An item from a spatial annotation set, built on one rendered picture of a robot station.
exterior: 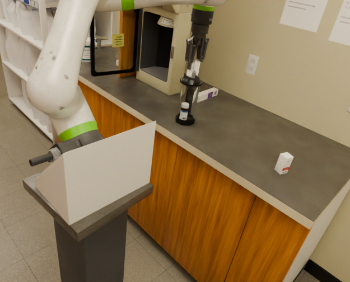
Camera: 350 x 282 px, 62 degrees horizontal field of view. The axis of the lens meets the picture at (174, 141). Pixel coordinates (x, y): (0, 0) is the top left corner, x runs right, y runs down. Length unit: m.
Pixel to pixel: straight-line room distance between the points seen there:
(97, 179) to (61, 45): 0.38
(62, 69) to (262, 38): 1.30
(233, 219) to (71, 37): 0.99
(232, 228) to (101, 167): 0.76
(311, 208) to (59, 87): 0.94
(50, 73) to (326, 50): 1.34
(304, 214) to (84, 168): 0.77
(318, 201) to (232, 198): 0.34
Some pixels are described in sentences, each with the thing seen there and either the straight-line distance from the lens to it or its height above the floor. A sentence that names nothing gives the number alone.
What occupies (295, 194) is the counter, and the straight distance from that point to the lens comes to 1.23.
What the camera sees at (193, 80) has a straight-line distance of 1.40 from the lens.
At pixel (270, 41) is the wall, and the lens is 1.85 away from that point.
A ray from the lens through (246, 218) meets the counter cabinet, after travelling 1.35.
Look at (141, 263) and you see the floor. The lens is 2.01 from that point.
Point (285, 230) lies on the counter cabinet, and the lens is 1.27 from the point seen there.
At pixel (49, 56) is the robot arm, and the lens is 0.86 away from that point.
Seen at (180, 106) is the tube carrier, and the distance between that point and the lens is 1.46.
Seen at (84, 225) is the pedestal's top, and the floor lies 0.94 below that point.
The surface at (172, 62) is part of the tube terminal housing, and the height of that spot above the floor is 1.15.
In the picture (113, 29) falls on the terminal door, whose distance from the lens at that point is 1.83.
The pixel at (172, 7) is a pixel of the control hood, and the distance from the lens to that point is 1.64.
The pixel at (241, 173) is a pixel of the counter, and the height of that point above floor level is 0.94.
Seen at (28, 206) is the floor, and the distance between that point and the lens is 2.42.
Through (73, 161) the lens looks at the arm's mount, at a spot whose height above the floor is 1.16.
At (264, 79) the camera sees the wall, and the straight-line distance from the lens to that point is 1.89.
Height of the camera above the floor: 1.64
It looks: 32 degrees down
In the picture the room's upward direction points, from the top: 9 degrees clockwise
